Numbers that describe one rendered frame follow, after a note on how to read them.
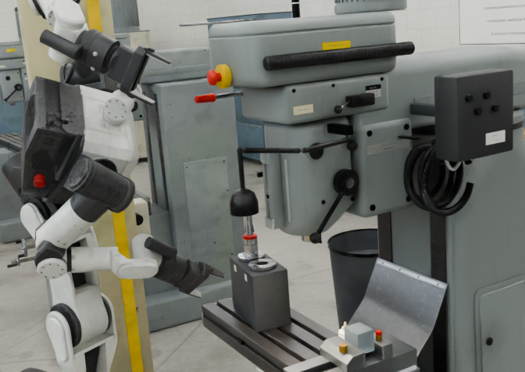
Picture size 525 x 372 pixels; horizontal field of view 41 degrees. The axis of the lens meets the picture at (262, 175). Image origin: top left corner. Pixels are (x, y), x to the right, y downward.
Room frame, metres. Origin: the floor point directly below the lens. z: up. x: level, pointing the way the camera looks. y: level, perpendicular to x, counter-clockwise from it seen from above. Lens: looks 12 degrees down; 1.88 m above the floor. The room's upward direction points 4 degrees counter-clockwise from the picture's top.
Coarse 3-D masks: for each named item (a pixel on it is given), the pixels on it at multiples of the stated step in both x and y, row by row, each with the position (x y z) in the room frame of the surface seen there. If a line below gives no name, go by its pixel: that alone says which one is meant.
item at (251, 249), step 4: (244, 240) 2.20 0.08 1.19; (248, 240) 2.19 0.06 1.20; (252, 240) 2.19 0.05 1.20; (256, 240) 2.20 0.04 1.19; (244, 244) 2.20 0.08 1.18; (248, 244) 2.19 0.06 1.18; (252, 244) 2.19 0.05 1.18; (256, 244) 2.20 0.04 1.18; (244, 248) 2.20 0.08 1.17; (248, 248) 2.19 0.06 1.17; (252, 248) 2.19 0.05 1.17; (256, 248) 2.20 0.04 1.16; (248, 252) 2.19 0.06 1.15; (252, 252) 2.19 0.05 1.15; (256, 252) 2.20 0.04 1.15; (248, 256) 2.19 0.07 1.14; (252, 256) 2.19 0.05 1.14
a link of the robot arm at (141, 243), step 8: (136, 240) 1.94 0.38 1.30; (144, 240) 1.93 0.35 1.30; (152, 240) 1.89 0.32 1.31; (136, 248) 1.92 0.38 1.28; (144, 248) 1.91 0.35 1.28; (152, 248) 1.89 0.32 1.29; (160, 248) 1.90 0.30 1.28; (168, 248) 1.91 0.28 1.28; (136, 256) 1.90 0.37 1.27; (144, 256) 1.88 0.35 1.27; (152, 256) 1.89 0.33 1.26; (160, 256) 1.92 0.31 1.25; (168, 256) 1.92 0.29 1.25; (160, 264) 1.91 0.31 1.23; (168, 264) 1.92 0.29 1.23; (160, 272) 1.91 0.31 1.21; (168, 272) 1.92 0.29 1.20
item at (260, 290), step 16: (240, 256) 2.20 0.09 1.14; (256, 256) 2.19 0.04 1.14; (240, 272) 2.15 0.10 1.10; (256, 272) 2.08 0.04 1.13; (272, 272) 2.07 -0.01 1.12; (240, 288) 2.16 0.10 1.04; (256, 288) 2.05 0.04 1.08; (272, 288) 2.06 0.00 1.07; (288, 288) 2.09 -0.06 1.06; (240, 304) 2.17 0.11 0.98; (256, 304) 2.04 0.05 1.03; (272, 304) 2.06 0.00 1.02; (288, 304) 2.08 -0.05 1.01; (256, 320) 2.04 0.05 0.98; (272, 320) 2.06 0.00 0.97; (288, 320) 2.08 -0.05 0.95
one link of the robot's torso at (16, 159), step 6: (12, 156) 2.14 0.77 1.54; (18, 156) 2.14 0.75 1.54; (6, 162) 2.14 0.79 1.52; (12, 162) 2.13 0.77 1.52; (18, 162) 2.13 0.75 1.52; (6, 168) 2.14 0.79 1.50; (12, 168) 2.10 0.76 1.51; (18, 168) 2.08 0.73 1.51; (6, 174) 2.14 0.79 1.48; (12, 174) 2.10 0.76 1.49; (18, 174) 2.08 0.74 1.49; (12, 180) 2.10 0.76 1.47; (18, 180) 2.09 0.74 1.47; (12, 186) 2.13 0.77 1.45; (18, 186) 2.09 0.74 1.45; (18, 192) 2.10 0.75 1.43; (42, 198) 2.02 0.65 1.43; (48, 204) 2.00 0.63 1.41; (54, 204) 1.99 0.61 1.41; (54, 210) 1.99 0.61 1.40
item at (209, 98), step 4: (236, 92) 1.90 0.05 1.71; (240, 92) 1.90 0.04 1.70; (196, 96) 1.84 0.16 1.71; (200, 96) 1.84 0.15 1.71; (204, 96) 1.85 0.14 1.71; (208, 96) 1.85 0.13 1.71; (212, 96) 1.86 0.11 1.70; (216, 96) 1.87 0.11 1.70; (220, 96) 1.87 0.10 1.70; (224, 96) 1.88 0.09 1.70; (228, 96) 1.88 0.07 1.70; (232, 96) 1.89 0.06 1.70; (236, 96) 1.90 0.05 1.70; (196, 100) 1.84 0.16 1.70; (200, 100) 1.84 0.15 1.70; (204, 100) 1.84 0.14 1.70; (208, 100) 1.85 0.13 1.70; (212, 100) 1.86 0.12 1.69
